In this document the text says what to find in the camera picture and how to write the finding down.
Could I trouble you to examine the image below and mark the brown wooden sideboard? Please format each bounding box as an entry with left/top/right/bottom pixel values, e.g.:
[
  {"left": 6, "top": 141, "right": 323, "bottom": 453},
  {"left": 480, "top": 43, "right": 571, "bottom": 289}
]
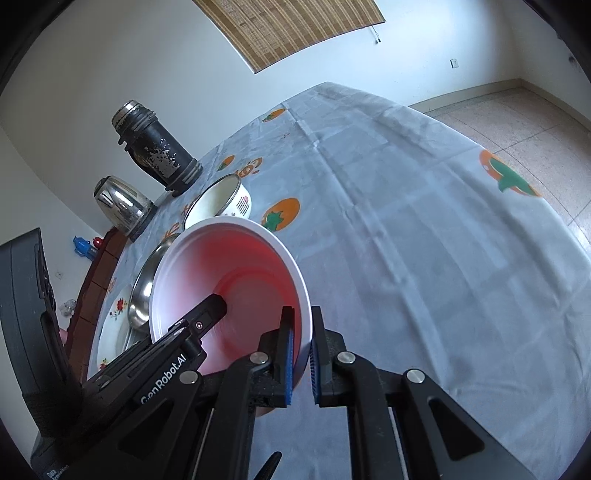
[{"left": 65, "top": 228, "right": 136, "bottom": 381}]

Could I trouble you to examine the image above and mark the stainless steel electric kettle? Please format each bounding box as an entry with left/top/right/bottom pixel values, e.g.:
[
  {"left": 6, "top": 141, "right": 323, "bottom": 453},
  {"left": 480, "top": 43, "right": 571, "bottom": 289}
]
[{"left": 95, "top": 175, "right": 156, "bottom": 243}]

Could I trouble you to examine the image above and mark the white enamel bowl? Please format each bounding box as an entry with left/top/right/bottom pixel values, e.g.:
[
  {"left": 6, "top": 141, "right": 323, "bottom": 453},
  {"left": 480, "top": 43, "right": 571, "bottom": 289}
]
[{"left": 182, "top": 174, "right": 252, "bottom": 232}]

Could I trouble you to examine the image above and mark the bamboo window blind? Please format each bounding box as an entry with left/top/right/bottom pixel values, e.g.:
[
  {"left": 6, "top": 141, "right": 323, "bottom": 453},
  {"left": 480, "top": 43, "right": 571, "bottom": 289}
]
[{"left": 194, "top": 0, "right": 387, "bottom": 73}]

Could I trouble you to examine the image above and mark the red plastic bowl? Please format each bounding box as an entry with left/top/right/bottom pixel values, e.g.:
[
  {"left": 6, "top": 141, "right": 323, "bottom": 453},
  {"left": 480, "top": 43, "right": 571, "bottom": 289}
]
[{"left": 150, "top": 218, "right": 315, "bottom": 393}]

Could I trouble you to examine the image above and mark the blue thermos jug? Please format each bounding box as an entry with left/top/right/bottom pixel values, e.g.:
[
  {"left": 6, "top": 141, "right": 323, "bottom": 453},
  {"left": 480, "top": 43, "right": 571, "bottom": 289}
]
[{"left": 73, "top": 235, "right": 98, "bottom": 260}]

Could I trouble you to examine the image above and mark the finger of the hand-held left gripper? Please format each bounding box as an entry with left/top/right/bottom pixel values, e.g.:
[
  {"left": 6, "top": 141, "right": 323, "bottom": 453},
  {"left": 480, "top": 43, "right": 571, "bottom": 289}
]
[{"left": 152, "top": 294, "right": 228, "bottom": 354}]

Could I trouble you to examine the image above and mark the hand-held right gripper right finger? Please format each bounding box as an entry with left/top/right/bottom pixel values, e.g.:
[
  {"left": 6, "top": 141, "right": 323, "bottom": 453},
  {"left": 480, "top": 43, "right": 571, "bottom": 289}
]
[{"left": 310, "top": 306, "right": 536, "bottom": 480}]

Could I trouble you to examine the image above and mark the light blue printed tablecloth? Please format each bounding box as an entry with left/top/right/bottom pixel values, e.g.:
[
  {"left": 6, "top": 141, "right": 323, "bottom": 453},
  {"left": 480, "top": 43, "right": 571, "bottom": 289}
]
[{"left": 85, "top": 82, "right": 575, "bottom": 480}]

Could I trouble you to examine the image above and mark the black thermos flask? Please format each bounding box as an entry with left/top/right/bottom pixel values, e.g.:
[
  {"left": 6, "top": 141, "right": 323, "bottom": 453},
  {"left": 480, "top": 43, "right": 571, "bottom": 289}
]
[{"left": 112, "top": 100, "right": 203, "bottom": 192}]

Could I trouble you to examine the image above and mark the stainless steel bowl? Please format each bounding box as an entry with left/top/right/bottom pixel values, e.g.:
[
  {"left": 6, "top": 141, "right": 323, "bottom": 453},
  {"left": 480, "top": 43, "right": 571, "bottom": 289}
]
[{"left": 128, "top": 233, "right": 182, "bottom": 334}]

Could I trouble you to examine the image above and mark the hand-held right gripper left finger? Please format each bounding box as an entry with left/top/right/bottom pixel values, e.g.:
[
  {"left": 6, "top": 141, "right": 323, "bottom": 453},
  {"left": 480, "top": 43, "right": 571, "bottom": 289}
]
[{"left": 117, "top": 306, "right": 296, "bottom": 480}]

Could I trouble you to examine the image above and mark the white red-flower plate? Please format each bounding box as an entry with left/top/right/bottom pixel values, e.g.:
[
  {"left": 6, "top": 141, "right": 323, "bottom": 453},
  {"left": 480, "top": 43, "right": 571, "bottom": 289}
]
[{"left": 96, "top": 281, "right": 154, "bottom": 371}]

